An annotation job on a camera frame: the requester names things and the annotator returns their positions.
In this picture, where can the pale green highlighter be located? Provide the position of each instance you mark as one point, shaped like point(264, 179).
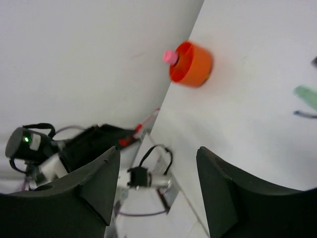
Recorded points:
point(307, 95)

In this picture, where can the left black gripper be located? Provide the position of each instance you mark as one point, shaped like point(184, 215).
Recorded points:
point(92, 142)

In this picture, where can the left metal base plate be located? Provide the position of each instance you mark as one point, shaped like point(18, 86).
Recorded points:
point(166, 190)

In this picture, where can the red gel pen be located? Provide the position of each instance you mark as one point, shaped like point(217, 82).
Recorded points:
point(141, 127)

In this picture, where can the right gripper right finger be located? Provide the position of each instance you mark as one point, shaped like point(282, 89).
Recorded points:
point(241, 205)

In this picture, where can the black pink highlighter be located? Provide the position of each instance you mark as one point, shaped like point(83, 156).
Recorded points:
point(314, 62)

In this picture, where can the pink glue stick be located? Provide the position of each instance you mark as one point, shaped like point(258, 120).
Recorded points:
point(170, 57)

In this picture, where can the orange round organizer container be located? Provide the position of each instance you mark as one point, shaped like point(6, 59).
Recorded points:
point(193, 67)

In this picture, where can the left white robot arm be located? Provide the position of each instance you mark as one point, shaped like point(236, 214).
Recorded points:
point(33, 151)

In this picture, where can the blue ballpoint pen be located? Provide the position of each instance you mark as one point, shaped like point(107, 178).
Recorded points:
point(305, 115)

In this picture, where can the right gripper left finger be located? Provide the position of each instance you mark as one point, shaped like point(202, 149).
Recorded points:
point(77, 205)

